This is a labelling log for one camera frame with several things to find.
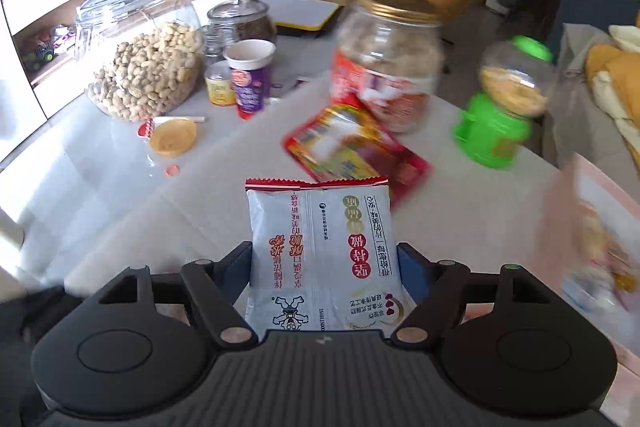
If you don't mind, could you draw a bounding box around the green gumball machine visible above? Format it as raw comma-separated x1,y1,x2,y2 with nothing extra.
451,35,557,171

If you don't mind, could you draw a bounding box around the pink cardboard box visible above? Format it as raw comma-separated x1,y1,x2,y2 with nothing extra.
542,151,640,360

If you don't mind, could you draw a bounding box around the red and white small wrapper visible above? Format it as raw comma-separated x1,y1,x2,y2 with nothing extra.
138,115,207,138

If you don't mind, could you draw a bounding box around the toy truck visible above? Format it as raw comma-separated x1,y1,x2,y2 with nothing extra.
21,33,57,72

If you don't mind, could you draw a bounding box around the plastic jar with gold lid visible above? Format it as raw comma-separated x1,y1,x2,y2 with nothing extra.
331,0,447,134

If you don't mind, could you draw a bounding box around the white snack packet red edge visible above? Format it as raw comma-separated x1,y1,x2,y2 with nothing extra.
244,176,418,338

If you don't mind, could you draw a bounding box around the white tray with yellow edge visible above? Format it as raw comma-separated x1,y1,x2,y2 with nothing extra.
244,0,342,39

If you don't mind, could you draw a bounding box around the yellow plastic lid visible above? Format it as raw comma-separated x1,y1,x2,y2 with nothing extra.
148,117,199,158

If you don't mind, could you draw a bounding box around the small glass jar with lid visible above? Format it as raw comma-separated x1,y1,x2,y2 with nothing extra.
205,0,278,58

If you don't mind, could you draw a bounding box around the blue cabinet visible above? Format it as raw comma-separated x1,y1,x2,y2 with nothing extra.
552,0,640,72

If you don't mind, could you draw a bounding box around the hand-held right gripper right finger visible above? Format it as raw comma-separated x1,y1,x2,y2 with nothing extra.
391,242,552,349

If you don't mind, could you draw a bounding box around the small yellow label jar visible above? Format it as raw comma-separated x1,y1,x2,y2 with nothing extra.
203,60,238,108

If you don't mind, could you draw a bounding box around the large glass jar of peanuts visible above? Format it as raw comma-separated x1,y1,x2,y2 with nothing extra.
74,0,205,124

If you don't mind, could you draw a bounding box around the pile of yellow bedding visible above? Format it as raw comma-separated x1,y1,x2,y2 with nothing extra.
584,23,640,148

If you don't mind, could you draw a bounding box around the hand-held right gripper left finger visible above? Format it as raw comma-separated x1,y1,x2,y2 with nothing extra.
100,241,257,351

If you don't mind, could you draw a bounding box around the purple label paper cup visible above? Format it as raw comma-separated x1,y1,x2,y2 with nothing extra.
222,39,277,120

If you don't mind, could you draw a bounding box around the grey covered sofa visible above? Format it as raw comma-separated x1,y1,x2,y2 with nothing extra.
542,23,616,160

